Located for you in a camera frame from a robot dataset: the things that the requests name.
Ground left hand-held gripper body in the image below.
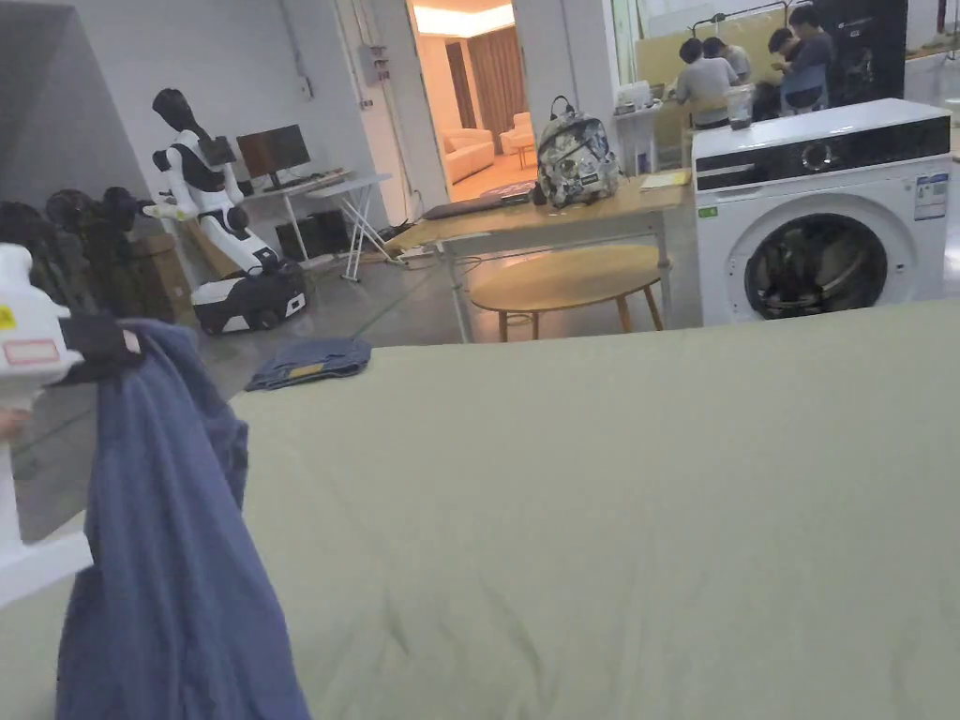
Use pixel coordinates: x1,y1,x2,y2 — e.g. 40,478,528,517
0,243,121,610

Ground dark blue shirt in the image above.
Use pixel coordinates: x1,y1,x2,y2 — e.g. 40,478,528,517
55,318,312,720

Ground brown cardboard carton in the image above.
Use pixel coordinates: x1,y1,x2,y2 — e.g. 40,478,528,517
130,232,198,325

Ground white and black humanoid robot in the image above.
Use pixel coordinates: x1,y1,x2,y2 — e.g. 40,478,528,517
143,88,308,337

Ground folded blue jeans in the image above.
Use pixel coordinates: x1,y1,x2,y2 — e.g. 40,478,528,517
246,338,374,394

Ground white folding desk with monitor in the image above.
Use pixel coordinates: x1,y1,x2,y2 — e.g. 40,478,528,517
235,123,395,282

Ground cream sofa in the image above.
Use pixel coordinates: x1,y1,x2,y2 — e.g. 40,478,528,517
438,127,496,185

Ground low oval wooden table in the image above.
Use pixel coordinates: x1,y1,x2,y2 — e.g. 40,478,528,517
468,243,674,342

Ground cream armchair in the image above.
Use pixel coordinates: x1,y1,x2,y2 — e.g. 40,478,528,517
498,112,534,157

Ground long wooden table with backpack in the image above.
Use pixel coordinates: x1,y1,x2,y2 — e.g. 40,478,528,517
396,96,695,344

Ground bed with pale green sheet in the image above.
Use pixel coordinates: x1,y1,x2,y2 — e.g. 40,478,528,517
0,299,960,720

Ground group of people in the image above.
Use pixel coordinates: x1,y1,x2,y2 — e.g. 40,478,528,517
669,3,837,128

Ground white washing machine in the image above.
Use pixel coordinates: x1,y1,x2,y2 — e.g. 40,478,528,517
689,83,953,328

